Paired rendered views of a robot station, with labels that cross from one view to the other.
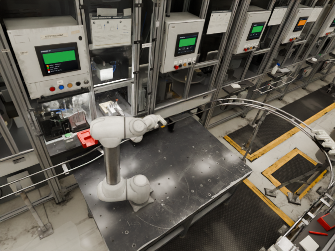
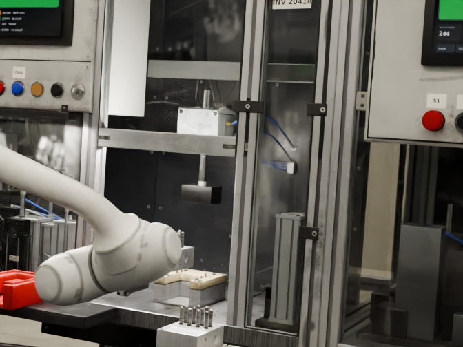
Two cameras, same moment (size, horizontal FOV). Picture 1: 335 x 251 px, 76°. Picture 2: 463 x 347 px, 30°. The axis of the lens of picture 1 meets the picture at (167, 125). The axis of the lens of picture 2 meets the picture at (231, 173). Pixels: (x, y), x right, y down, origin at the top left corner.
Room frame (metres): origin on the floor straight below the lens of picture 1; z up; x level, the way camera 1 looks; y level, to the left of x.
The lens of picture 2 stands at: (0.90, -1.41, 1.35)
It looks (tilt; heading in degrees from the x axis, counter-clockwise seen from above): 3 degrees down; 67
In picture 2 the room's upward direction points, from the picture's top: 4 degrees clockwise
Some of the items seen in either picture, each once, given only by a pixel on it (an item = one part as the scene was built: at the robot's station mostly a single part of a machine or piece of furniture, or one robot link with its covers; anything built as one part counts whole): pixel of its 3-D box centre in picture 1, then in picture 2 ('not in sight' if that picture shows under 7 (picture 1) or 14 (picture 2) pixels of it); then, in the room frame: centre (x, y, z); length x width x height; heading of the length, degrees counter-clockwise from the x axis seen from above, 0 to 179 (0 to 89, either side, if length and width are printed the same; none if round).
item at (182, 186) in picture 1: (163, 165); not in sight; (1.31, -0.03, 0.66); 1.50 x 1.06 x 0.04; 132
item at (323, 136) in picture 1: (324, 142); not in sight; (1.85, -1.76, 0.84); 0.37 x 0.14 x 0.10; 10
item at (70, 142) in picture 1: (69, 140); not in sight; (1.16, 0.78, 0.97); 0.08 x 0.08 x 0.12; 42
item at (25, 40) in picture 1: (51, 56); (52, 23); (1.35, 0.88, 1.60); 0.42 x 0.29 x 0.46; 132
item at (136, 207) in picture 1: (141, 195); not in sight; (0.92, 0.11, 0.71); 0.22 x 0.18 x 0.06; 132
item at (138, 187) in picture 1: (138, 187); not in sight; (0.91, 0.14, 0.85); 0.18 x 0.16 x 0.22; 106
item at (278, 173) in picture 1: (295, 172); not in sight; (2.11, -1.97, 0.01); 1.00 x 0.55 x 0.01; 132
